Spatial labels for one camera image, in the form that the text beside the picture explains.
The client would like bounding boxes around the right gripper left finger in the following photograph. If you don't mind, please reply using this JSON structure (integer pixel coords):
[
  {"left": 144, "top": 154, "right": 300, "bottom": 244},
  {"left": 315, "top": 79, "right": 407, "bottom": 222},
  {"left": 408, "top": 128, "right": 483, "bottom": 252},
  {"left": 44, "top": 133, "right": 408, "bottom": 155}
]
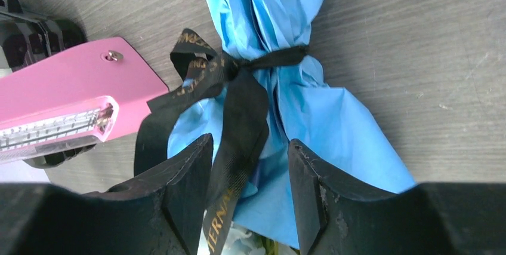
[{"left": 1, "top": 134, "right": 213, "bottom": 254}]

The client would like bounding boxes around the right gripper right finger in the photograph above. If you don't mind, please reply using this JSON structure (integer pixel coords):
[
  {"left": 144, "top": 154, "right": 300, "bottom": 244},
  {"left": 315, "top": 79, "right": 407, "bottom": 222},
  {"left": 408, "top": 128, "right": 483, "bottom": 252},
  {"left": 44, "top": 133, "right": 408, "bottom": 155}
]
[{"left": 288, "top": 139, "right": 505, "bottom": 254}]

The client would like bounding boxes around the black ribbon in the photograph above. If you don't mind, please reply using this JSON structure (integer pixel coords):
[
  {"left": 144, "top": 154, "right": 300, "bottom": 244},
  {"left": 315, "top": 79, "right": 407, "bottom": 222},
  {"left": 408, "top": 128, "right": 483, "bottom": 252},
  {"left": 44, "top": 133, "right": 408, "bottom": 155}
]
[{"left": 134, "top": 29, "right": 308, "bottom": 254}]

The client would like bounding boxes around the blue flower bouquet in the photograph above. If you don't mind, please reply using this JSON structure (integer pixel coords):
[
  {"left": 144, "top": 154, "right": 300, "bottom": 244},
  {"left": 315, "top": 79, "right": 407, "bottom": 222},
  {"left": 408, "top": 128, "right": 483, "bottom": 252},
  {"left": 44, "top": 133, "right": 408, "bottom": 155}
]
[{"left": 166, "top": 0, "right": 416, "bottom": 255}]

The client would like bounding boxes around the pink metronome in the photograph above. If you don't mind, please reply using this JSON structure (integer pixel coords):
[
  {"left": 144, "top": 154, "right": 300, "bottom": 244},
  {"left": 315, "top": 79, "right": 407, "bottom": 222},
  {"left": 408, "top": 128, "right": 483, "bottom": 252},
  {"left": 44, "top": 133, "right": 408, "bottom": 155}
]
[{"left": 1, "top": 37, "right": 168, "bottom": 163}]

